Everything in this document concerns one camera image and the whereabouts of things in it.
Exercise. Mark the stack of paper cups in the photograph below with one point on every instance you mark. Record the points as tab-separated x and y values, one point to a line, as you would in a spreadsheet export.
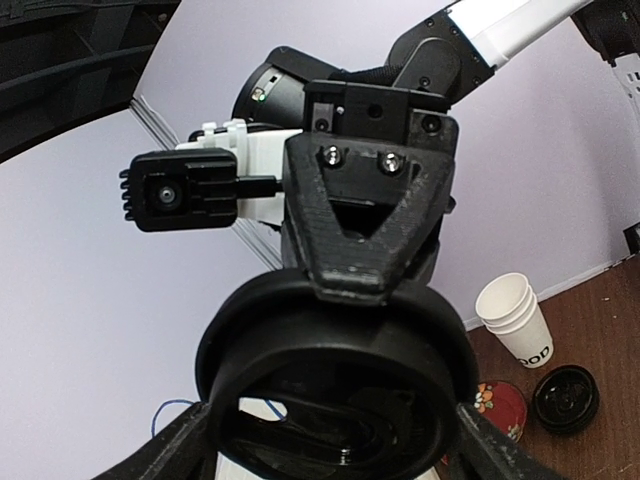
509	309

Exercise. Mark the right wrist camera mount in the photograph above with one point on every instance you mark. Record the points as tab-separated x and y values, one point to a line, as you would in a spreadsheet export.
222	174

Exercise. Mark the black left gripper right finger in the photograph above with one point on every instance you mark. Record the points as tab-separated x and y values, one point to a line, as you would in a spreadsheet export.
483	452

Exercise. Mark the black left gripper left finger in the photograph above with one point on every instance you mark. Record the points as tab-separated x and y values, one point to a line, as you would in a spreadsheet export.
181	451

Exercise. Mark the stack of black lids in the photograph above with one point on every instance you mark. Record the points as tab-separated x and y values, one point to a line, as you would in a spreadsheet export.
566	400

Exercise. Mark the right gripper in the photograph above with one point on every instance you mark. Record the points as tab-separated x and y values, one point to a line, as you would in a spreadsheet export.
367	184

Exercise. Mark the red floral plate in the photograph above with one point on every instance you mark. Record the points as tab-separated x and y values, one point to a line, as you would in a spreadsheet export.
504	405

